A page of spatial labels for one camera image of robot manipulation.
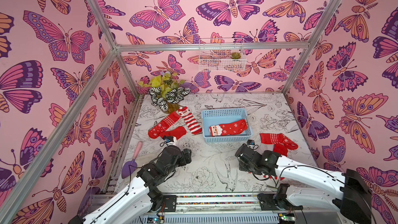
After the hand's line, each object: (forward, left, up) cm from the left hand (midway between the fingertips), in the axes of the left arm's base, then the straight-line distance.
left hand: (187, 151), depth 79 cm
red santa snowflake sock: (+20, -25, -9) cm, 33 cm away
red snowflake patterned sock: (+20, +19, -10) cm, 29 cm away
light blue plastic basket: (+30, -17, -10) cm, 36 cm away
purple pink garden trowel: (-4, +33, -11) cm, 35 cm away
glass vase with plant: (+31, +14, +13) cm, 36 cm away
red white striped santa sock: (+24, -1, -10) cm, 26 cm away
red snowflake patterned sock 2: (+9, -55, -10) cm, 57 cm away
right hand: (-4, -28, -5) cm, 29 cm away
